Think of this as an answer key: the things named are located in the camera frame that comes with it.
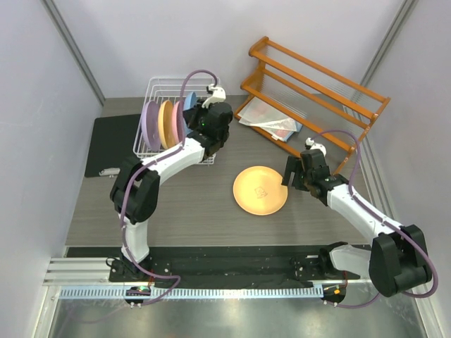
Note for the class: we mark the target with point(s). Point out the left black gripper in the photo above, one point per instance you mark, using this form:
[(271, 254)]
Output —
[(192, 115)]

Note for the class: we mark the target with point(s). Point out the aluminium slotted rail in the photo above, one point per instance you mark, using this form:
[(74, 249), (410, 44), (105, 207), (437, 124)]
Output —
[(141, 292)]

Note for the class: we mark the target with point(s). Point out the blue plate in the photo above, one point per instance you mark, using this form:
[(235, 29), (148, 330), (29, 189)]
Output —
[(189, 102)]

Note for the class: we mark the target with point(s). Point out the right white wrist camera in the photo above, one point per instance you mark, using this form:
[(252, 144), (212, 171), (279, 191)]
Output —
[(310, 144)]

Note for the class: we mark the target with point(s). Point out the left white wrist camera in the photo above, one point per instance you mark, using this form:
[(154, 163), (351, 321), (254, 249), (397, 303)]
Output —
[(217, 94)]

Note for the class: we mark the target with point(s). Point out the yellow bear plate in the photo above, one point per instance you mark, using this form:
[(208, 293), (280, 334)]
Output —
[(258, 190)]

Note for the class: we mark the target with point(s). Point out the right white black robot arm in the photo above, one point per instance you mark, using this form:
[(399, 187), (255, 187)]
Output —
[(397, 258)]

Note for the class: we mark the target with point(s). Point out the pink plate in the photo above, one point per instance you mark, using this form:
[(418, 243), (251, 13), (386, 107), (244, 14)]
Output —
[(175, 123)]

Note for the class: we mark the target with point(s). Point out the orange wooden shelf rack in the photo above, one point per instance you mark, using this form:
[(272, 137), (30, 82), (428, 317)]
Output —
[(320, 99)]

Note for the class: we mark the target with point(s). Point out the black mat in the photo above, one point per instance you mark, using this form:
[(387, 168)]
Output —
[(111, 143)]

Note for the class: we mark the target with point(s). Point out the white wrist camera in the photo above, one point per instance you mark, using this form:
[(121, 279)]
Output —
[(310, 144), (217, 94)]

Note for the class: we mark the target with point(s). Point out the clear plastic zip bag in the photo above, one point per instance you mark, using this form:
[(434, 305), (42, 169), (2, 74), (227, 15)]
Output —
[(258, 113)]

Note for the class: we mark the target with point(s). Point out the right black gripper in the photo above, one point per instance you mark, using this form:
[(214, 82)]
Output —
[(294, 164)]

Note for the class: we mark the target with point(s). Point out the white wire dish rack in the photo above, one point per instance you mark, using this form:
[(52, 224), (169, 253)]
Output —
[(162, 88)]

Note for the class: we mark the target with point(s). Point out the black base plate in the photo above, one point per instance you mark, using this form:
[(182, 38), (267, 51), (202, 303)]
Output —
[(223, 267)]

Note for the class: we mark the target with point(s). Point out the orange plate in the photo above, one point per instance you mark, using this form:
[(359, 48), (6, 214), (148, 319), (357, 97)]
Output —
[(165, 124)]

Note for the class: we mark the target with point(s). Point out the purple plate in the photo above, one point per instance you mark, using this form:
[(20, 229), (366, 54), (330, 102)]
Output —
[(149, 125)]

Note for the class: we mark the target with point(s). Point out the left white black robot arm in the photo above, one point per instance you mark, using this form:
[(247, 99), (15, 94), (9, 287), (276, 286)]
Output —
[(136, 189)]

